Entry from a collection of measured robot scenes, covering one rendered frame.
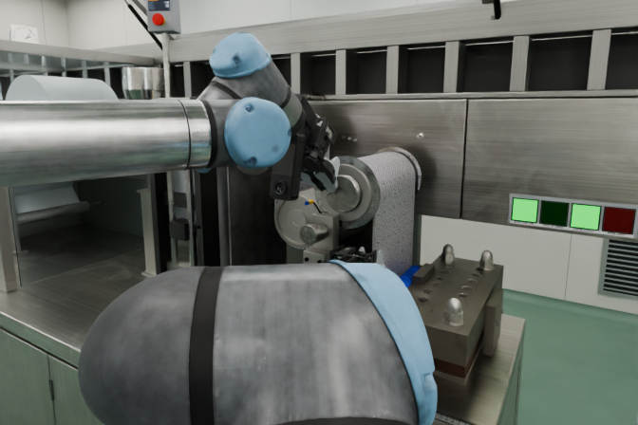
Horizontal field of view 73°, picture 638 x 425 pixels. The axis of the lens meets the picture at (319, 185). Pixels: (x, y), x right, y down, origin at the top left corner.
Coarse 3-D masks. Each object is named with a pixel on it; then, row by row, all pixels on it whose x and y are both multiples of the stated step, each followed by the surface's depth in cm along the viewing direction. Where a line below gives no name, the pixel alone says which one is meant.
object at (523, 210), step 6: (516, 204) 101; (522, 204) 101; (528, 204) 100; (534, 204) 99; (516, 210) 101; (522, 210) 101; (528, 210) 100; (534, 210) 100; (516, 216) 102; (522, 216) 101; (528, 216) 100; (534, 216) 100
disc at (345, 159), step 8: (344, 160) 87; (352, 160) 86; (360, 160) 85; (360, 168) 85; (368, 168) 84; (368, 176) 84; (376, 184) 84; (376, 192) 84; (320, 200) 91; (376, 200) 84; (320, 208) 91; (368, 208) 85; (376, 208) 85; (368, 216) 86; (344, 224) 89; (352, 224) 88; (360, 224) 87
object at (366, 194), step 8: (344, 168) 86; (352, 168) 85; (352, 176) 85; (360, 176) 85; (360, 184) 85; (368, 184) 84; (320, 192) 90; (368, 192) 84; (368, 200) 84; (328, 208) 89; (360, 208) 86; (344, 216) 88; (352, 216) 87; (360, 216) 86
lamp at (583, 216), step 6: (576, 210) 95; (582, 210) 95; (588, 210) 94; (594, 210) 93; (576, 216) 95; (582, 216) 95; (588, 216) 94; (594, 216) 94; (576, 222) 96; (582, 222) 95; (588, 222) 94; (594, 222) 94; (588, 228) 95; (594, 228) 94
